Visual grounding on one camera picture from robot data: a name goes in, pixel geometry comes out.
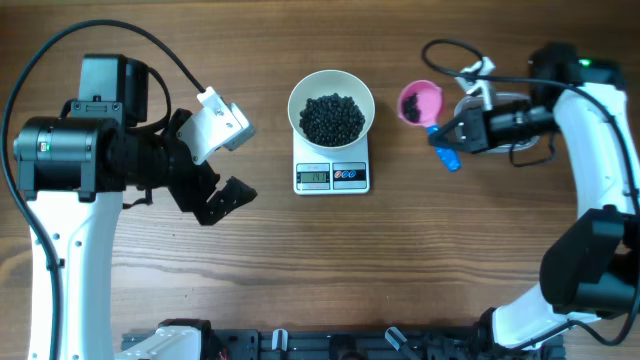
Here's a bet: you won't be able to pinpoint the pink scoop blue handle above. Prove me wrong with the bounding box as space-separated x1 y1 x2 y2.
396 79 463 173

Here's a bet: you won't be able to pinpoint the left black camera cable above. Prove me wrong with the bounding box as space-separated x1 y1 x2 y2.
0 19 207 360

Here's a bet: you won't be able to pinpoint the white digital kitchen scale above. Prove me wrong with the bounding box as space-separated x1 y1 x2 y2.
293 133 371 196

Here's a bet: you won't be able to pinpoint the right black camera cable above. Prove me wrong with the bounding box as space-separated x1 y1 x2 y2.
420 38 640 349

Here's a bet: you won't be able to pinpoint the white bowl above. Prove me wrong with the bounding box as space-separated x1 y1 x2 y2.
287 70 376 150

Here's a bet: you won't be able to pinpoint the black beans in scoop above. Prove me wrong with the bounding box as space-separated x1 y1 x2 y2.
402 93 421 123

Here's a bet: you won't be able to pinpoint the black beans in bowl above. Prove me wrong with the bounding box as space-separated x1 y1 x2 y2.
299 93 365 147

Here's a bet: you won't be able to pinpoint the black camera cable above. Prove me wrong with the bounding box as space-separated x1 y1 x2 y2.
0 19 207 360
420 38 640 349

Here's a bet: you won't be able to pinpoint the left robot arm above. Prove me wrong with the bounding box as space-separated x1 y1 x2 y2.
14 55 256 359

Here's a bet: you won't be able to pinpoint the clear plastic container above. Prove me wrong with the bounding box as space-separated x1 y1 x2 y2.
454 92 540 154

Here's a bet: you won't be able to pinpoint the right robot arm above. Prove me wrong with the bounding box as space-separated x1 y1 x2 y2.
429 43 639 352

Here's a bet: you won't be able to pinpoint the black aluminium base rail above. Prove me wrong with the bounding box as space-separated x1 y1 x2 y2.
119 327 566 360

